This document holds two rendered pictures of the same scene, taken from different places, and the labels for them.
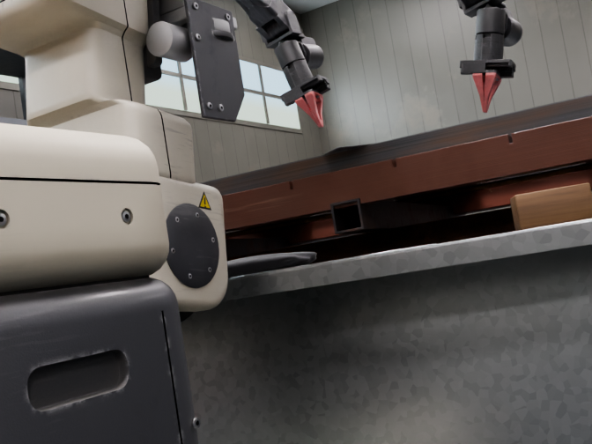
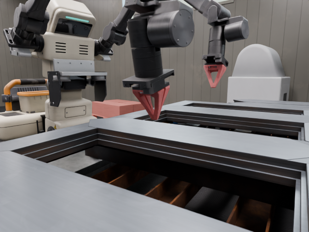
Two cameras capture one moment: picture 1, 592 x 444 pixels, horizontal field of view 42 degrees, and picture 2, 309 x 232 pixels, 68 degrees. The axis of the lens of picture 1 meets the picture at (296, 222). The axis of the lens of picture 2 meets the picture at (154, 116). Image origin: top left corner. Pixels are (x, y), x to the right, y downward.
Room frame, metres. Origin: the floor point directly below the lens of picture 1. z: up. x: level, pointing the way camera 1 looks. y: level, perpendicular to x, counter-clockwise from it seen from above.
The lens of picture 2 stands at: (1.61, -0.90, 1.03)
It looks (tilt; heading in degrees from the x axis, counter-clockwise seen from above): 10 degrees down; 99
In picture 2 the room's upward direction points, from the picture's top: straight up
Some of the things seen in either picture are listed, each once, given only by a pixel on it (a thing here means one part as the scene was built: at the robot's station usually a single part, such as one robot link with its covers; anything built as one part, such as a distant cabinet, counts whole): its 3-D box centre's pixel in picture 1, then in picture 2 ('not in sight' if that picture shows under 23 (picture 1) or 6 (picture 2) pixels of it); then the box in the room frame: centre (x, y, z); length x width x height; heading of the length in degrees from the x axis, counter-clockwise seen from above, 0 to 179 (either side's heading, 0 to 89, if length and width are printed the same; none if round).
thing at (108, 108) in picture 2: not in sight; (118, 111); (0.03, 4.07, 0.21); 1.19 x 0.88 x 0.41; 149
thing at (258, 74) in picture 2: not in sight; (259, 95); (2.61, 2.69, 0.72); 0.73 x 0.62 x 1.43; 149
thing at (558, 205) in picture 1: (551, 208); not in sight; (1.06, -0.35, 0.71); 0.10 x 0.06 x 0.05; 81
